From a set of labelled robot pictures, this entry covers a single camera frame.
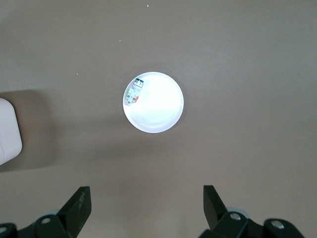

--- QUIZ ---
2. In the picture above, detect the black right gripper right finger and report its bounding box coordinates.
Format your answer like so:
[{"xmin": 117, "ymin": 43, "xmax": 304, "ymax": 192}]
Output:
[{"xmin": 200, "ymin": 184, "xmax": 248, "ymax": 238}]

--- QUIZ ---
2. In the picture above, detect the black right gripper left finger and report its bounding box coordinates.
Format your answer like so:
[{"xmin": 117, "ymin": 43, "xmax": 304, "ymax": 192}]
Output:
[{"xmin": 33, "ymin": 186, "xmax": 92, "ymax": 238}]

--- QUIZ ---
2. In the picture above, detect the white lidded storage box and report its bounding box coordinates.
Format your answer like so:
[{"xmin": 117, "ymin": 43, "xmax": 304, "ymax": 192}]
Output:
[{"xmin": 0, "ymin": 97, "xmax": 23, "ymax": 166}]

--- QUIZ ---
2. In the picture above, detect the pink round plate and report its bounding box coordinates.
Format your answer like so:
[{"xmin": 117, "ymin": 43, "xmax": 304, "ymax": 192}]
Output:
[{"xmin": 122, "ymin": 71, "xmax": 184, "ymax": 134}]

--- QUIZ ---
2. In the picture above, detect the green white switch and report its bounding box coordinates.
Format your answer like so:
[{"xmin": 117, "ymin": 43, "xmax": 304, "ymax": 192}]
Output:
[{"xmin": 125, "ymin": 77, "xmax": 145, "ymax": 107}]

